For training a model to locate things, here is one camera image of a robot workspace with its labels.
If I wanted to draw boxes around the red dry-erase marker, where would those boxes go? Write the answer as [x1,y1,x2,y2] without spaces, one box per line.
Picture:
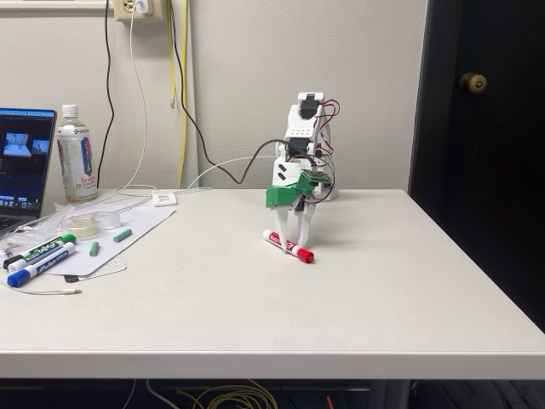
[261,228,315,265]

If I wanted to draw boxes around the green dry-erase marker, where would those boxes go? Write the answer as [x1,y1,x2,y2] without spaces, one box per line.
[19,232,77,263]

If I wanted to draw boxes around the blue dry-erase marker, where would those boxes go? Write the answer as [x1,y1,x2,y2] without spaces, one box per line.
[6,241,78,289]

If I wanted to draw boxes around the white adapter box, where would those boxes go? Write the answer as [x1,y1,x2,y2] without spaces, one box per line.
[151,190,179,209]

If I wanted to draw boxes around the white paper sheet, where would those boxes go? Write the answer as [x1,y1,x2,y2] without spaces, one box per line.
[42,204,177,277]

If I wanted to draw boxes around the grey mesh mat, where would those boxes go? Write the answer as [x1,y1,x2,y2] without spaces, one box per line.
[63,254,129,285]

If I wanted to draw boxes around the black door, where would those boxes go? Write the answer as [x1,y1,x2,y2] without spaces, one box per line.
[407,0,545,334]

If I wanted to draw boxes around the brass door knob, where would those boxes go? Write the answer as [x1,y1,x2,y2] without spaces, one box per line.
[459,72,489,93]

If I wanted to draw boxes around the plastic tea bottle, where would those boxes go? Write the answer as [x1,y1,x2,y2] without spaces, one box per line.
[55,104,100,204]

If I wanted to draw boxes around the clear plastic bags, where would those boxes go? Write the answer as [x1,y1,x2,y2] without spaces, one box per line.
[0,203,77,257]

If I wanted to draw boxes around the open laptop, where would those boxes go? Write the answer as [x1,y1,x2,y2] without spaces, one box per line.
[0,107,58,238]

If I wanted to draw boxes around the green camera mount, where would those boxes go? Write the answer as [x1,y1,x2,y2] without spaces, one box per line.
[265,169,331,210]

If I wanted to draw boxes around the red black servo wire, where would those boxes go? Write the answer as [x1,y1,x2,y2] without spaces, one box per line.
[297,99,341,204]

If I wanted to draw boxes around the white robot power cable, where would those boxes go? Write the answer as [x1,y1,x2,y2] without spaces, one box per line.
[175,156,278,195]

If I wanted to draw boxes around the black camera cable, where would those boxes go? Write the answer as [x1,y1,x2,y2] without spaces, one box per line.
[169,0,318,185]

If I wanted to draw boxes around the yellow network cable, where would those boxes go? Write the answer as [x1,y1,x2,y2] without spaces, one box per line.
[167,0,189,189]

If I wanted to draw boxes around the white charger cable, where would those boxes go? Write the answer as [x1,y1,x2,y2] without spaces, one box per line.
[98,9,163,210]

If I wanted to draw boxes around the yellow cable coil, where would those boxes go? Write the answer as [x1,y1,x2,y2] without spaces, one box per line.
[175,378,278,409]

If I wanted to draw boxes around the black power cable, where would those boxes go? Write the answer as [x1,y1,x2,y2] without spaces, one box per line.
[95,0,117,191]

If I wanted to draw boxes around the white cable under table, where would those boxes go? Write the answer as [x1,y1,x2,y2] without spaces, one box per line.
[145,378,176,409]

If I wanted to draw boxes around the white cable with connector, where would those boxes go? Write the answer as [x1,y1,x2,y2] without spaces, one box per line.
[0,279,83,297]

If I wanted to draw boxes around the beige wall outlet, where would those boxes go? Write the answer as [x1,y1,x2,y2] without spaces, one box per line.
[112,0,165,24]

